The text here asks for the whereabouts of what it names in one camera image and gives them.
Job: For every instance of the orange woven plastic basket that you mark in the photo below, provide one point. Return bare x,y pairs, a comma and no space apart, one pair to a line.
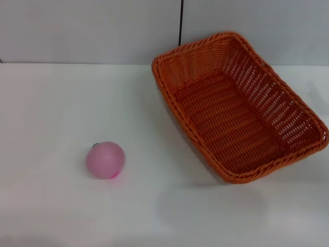
218,115

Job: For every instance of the pink peach toy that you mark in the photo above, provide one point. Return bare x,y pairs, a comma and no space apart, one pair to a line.
105,160

